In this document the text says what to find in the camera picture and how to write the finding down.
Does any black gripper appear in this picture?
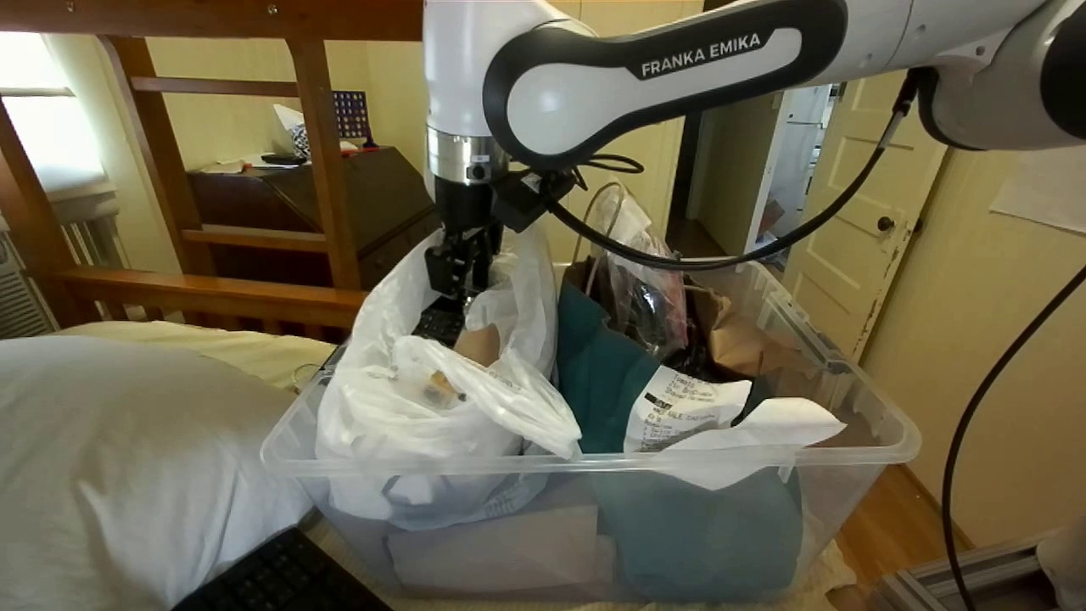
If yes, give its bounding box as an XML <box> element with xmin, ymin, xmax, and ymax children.
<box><xmin>421</xmin><ymin>176</ymin><xmax>510</xmax><ymax>307</ymax></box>

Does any white plastic bag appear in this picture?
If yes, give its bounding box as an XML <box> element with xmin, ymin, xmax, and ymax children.
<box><xmin>311</xmin><ymin>219</ymin><xmax>586</xmax><ymax>530</ymax></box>

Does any clear zip bag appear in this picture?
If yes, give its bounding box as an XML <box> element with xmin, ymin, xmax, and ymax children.
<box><xmin>573</xmin><ymin>182</ymin><xmax>699</xmax><ymax>367</ymax></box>

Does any dark wooden dresser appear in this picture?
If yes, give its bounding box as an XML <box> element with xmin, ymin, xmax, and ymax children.
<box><xmin>179</xmin><ymin>144</ymin><xmax>446</xmax><ymax>292</ymax></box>

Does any patterned tissue box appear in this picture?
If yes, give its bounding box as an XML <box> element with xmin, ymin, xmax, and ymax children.
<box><xmin>328</xmin><ymin>89</ymin><xmax>378</xmax><ymax>150</ymax></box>

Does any pale yellow bed sheet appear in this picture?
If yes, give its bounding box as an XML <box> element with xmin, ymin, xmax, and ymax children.
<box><xmin>62</xmin><ymin>319</ymin><xmax>342</xmax><ymax>402</ymax></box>

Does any white crumpled paper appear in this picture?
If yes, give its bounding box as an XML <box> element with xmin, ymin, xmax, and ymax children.
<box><xmin>268</xmin><ymin>102</ymin><xmax>317</xmax><ymax>165</ymax></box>

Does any white labelled packet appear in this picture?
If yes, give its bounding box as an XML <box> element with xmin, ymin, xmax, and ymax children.
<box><xmin>621</xmin><ymin>363</ymin><xmax>757</xmax><ymax>455</ymax></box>

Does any brown cardboard piece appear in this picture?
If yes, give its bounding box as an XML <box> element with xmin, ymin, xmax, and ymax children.
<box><xmin>689</xmin><ymin>286</ymin><xmax>875</xmax><ymax>445</ymax></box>

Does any white paper sheet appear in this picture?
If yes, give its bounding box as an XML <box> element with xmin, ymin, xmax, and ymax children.
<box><xmin>664</xmin><ymin>394</ymin><xmax>848</xmax><ymax>497</ymax></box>

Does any teal cloth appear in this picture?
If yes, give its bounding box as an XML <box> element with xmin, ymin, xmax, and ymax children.
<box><xmin>552</xmin><ymin>274</ymin><xmax>806</xmax><ymax>605</ymax></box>

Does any black keyboard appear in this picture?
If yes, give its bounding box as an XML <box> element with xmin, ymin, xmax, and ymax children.
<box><xmin>168</xmin><ymin>524</ymin><xmax>395</xmax><ymax>611</ymax></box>

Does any white radiator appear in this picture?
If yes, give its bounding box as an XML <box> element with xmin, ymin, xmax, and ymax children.
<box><xmin>0</xmin><ymin>182</ymin><xmax>132</xmax><ymax>342</ymax></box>

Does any white pillow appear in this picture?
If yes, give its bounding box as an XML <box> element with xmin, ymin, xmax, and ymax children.
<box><xmin>0</xmin><ymin>334</ymin><xmax>331</xmax><ymax>611</ymax></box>

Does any cream panel door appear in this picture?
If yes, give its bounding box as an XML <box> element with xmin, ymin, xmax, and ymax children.
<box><xmin>784</xmin><ymin>73</ymin><xmax>955</xmax><ymax>367</ymax></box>

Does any clear plastic storage bin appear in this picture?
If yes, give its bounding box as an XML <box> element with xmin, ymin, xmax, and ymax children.
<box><xmin>262</xmin><ymin>253</ymin><xmax>926</xmax><ymax>605</ymax></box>

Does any bright window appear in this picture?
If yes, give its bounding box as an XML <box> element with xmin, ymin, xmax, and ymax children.
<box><xmin>0</xmin><ymin>30</ymin><xmax>123</xmax><ymax>196</ymax></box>

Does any aluminum robot stand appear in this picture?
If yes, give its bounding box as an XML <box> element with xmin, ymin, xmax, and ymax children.
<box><xmin>875</xmin><ymin>530</ymin><xmax>1086</xmax><ymax>611</ymax></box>

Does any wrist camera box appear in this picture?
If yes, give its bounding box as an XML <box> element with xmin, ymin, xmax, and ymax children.
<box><xmin>497</xmin><ymin>167</ymin><xmax>580</xmax><ymax>233</ymax></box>

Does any wooden bunk bed frame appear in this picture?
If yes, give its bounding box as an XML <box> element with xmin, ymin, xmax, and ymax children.
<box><xmin>0</xmin><ymin>0</ymin><xmax>427</xmax><ymax>338</ymax></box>

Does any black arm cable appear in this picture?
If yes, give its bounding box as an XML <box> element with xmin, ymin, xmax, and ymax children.
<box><xmin>512</xmin><ymin>64</ymin><xmax>926</xmax><ymax>274</ymax></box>

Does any black hanging cable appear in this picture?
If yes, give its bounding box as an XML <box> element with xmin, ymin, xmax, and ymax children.
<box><xmin>940</xmin><ymin>266</ymin><xmax>1086</xmax><ymax>611</ymax></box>

